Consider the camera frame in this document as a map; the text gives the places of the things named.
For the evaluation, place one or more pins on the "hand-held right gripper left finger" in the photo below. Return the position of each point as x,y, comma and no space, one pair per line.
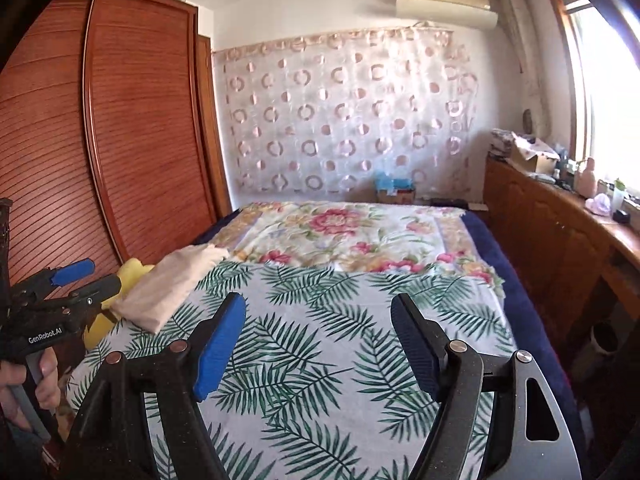
220,345

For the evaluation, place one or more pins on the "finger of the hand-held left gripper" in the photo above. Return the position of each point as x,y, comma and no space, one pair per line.
72,271
100,290

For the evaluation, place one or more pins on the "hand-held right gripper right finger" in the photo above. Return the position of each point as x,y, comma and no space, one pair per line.
417,350

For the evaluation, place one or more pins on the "beige printed T-shirt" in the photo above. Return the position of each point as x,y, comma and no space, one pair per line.
170,285

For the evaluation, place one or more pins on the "person's left hand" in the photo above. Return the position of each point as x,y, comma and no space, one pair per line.
47,385

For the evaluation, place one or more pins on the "yellow plush toy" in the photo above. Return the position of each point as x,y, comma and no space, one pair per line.
132,270

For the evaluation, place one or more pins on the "palm leaf print sheet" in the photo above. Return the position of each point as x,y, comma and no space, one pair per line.
310,320

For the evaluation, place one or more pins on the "dark blue bed cover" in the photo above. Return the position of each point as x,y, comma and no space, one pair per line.
520,290

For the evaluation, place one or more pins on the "floral blanket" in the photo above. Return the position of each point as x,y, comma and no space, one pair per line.
330,230

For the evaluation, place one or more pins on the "flat black device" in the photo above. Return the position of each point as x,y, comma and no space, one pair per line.
447,203

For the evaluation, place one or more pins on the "wooden slatted wardrobe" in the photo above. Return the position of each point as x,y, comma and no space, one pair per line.
140,135

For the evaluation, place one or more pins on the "small cardboard box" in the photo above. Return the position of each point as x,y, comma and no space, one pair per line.
395,196

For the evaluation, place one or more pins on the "long wooden cabinet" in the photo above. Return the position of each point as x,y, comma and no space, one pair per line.
540,230

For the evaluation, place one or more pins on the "round waste bin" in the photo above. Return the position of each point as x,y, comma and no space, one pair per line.
605,340

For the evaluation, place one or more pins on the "stack of folded cloths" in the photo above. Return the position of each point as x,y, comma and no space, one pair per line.
501,144

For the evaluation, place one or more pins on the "open cardboard box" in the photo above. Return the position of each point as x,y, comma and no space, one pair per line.
535,160

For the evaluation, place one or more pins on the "pale purple cloth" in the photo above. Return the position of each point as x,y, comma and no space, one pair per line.
599,206

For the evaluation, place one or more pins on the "pink bottle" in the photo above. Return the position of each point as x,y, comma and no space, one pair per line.
587,182

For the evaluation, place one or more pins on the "sheer circle-pattern curtain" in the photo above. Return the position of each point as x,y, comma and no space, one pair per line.
340,120

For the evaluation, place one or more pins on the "small black box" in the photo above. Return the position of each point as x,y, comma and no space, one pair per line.
622,216

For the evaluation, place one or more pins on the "green-capped bottle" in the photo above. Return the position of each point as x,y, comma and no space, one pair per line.
618,197

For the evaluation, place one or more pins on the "white patterned window curtain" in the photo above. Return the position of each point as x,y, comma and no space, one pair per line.
525,50

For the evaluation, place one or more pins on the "window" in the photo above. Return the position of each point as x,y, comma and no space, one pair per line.
600,85

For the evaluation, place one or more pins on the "dark oval wall ornament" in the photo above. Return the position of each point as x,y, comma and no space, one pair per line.
528,121

